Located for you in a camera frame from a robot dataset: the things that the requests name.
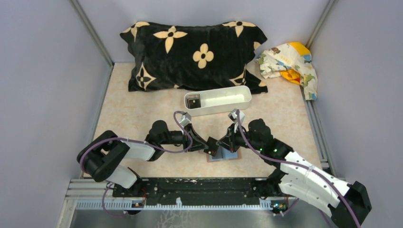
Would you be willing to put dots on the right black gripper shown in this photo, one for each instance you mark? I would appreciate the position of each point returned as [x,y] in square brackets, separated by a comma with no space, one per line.
[233,132]

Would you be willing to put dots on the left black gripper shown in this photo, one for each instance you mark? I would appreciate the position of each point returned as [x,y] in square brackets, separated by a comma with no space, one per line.
[197,143]

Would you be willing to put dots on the brown leather card holder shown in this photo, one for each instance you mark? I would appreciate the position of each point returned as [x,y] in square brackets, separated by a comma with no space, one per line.
[223,154]

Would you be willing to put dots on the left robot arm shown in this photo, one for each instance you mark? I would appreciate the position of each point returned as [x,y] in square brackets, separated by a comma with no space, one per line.
[102,157]

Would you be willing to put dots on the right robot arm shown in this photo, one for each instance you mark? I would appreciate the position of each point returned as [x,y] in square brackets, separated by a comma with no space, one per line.
[346,204]

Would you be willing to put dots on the stack of cards in bin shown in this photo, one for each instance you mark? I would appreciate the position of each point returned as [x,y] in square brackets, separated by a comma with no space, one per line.
[193,101]

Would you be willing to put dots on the white oblong plastic bin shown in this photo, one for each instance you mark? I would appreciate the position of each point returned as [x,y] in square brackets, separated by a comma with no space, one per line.
[221,100]

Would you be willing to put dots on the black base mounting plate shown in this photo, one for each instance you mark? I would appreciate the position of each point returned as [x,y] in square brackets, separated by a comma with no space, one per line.
[201,191]

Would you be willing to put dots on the black floral pillow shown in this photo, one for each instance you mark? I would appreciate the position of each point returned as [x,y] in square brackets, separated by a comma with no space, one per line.
[193,58]

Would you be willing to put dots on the cartoon print cloth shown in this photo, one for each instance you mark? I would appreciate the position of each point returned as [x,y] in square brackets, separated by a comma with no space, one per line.
[293,62]

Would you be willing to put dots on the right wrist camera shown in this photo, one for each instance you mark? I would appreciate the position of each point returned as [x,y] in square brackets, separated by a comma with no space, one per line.
[237,116]

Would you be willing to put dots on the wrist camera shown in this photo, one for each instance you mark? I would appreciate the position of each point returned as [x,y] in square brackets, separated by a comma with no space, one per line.
[185,119]
[237,116]

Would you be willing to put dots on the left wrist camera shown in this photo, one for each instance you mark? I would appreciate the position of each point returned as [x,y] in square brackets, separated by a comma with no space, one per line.
[185,119]

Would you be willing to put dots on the aluminium frame rail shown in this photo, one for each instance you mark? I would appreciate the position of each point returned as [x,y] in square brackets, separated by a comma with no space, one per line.
[93,194]

